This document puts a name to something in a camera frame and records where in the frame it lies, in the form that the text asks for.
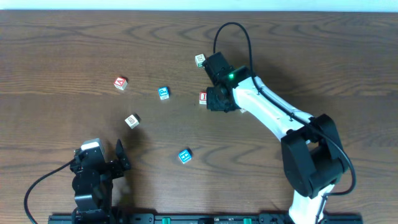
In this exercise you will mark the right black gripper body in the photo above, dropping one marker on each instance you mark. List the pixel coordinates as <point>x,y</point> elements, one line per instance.
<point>214,99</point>

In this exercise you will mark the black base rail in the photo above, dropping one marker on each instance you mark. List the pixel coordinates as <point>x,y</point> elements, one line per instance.
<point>264,218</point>

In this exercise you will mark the blue letter P block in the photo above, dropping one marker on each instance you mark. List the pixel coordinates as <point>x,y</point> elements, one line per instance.
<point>163,93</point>

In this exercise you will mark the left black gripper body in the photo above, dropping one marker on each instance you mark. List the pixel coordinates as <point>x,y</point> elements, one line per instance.
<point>109,166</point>

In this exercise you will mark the blue letter H block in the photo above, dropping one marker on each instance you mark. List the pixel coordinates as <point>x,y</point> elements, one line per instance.
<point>185,156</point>

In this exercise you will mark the red letter A block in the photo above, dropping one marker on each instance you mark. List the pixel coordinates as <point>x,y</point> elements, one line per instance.
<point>120,83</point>

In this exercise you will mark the pineapple green B block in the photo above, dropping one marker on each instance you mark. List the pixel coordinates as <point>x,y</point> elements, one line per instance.
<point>132,121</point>

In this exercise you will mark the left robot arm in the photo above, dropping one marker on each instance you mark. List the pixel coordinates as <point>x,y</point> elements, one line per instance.
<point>93,183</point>

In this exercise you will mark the red letter I block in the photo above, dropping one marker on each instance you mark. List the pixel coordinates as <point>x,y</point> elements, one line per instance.
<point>202,99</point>

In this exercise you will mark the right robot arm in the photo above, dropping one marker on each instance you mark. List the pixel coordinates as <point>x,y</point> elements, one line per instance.
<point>312,154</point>

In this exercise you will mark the green number 5 block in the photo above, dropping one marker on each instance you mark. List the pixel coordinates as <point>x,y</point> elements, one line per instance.
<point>199,59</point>

